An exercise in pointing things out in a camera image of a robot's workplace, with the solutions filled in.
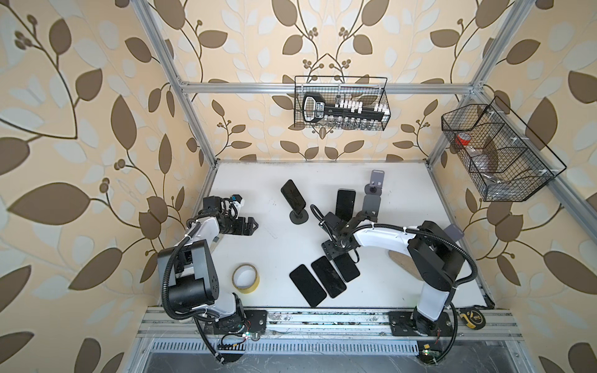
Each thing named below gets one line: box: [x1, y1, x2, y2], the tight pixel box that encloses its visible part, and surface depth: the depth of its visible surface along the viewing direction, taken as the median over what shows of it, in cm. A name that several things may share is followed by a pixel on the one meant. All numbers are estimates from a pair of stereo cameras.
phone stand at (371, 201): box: [362, 184, 383, 223], surface depth 96 cm
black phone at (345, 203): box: [335, 188, 357, 222], surface depth 90 cm
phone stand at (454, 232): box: [443, 223, 465, 242], surface depth 87 cm
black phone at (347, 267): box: [333, 252, 361, 283], surface depth 86 cm
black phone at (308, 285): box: [289, 264, 328, 308], surface depth 85 cm
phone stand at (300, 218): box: [289, 209, 309, 225], surface depth 102 cm
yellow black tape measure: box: [456, 306, 487, 331], surface depth 75 cm
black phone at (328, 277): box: [310, 255, 347, 298], surface depth 87 cm
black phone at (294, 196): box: [280, 179, 307, 215], surface depth 93 cm
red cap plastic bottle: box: [455, 132, 482, 157], surface depth 84 cm
